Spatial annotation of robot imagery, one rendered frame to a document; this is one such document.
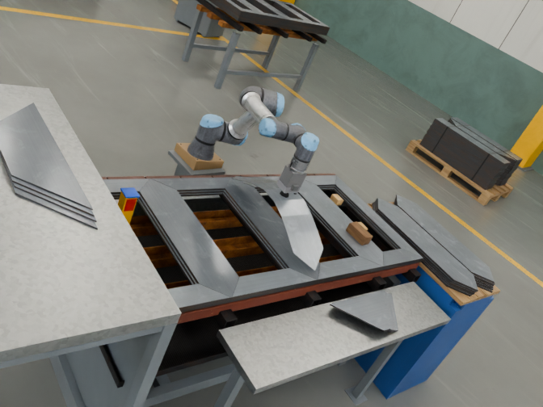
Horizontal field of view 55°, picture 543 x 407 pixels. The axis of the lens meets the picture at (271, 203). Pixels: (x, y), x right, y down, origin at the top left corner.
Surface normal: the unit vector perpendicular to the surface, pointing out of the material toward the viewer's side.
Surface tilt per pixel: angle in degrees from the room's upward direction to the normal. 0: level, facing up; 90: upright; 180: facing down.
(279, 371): 0
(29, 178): 0
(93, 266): 0
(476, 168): 90
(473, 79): 90
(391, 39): 90
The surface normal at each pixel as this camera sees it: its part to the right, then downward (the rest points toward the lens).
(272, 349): 0.37, -0.79
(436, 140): -0.68, 0.14
